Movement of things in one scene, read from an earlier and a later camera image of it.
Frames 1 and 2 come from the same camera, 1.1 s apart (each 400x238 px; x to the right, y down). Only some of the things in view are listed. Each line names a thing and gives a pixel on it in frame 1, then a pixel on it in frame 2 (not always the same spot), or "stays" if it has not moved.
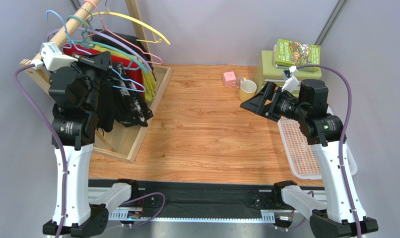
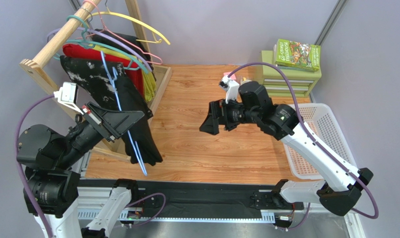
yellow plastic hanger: x=108 y=12 stays
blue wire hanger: x=71 y=44 to x=134 y=144
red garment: x=133 y=69 stays
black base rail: x=253 y=195 stays
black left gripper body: x=95 y=72 to x=88 y=132
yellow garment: x=149 y=85 stays
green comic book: x=288 y=53 stays
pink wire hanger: x=104 y=29 stays
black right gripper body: x=269 y=102 to x=222 y=115
